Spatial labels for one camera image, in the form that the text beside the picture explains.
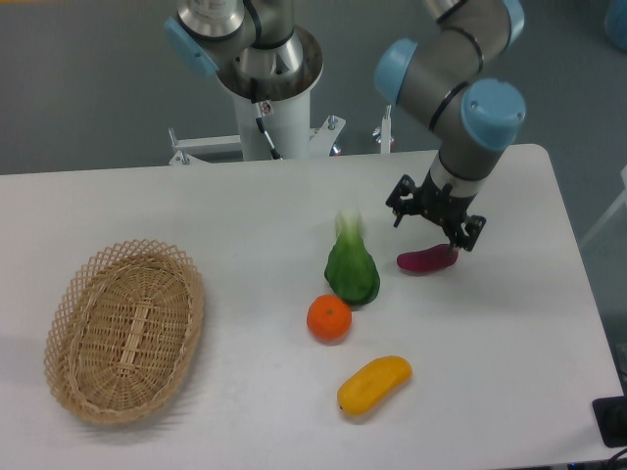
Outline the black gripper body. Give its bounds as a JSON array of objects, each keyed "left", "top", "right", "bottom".
[{"left": 418, "top": 172, "right": 475, "bottom": 238}]

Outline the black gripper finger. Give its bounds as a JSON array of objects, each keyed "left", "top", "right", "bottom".
[
  {"left": 385, "top": 174, "right": 420, "bottom": 227},
  {"left": 445, "top": 214, "right": 487, "bottom": 252}
]

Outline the purple sweet potato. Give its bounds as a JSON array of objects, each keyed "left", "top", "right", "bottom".
[{"left": 396, "top": 244, "right": 458, "bottom": 274}]

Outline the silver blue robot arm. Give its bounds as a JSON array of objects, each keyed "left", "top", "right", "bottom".
[{"left": 165, "top": 1, "right": 526, "bottom": 251}]

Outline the green bok choy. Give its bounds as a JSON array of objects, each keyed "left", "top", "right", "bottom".
[{"left": 324, "top": 211, "right": 380, "bottom": 306}]

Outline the orange tangerine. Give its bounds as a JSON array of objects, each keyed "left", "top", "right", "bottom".
[{"left": 307, "top": 295, "right": 353, "bottom": 343}]

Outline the yellow mango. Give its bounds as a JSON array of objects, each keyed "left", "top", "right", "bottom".
[{"left": 336, "top": 355, "right": 413, "bottom": 417}]

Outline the black device at edge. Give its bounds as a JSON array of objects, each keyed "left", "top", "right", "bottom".
[{"left": 592, "top": 396, "right": 626, "bottom": 448}]

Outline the woven wicker basket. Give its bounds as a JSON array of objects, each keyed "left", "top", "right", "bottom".
[{"left": 44, "top": 239, "right": 205, "bottom": 425}]

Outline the white metal base frame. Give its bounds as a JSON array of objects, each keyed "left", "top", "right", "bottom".
[{"left": 167, "top": 104, "right": 396, "bottom": 166}]

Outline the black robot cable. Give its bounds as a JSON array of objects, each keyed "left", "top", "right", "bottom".
[{"left": 249, "top": 76, "right": 284, "bottom": 162}]

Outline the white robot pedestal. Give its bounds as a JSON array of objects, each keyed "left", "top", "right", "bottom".
[{"left": 217, "top": 26, "right": 323, "bottom": 162}]

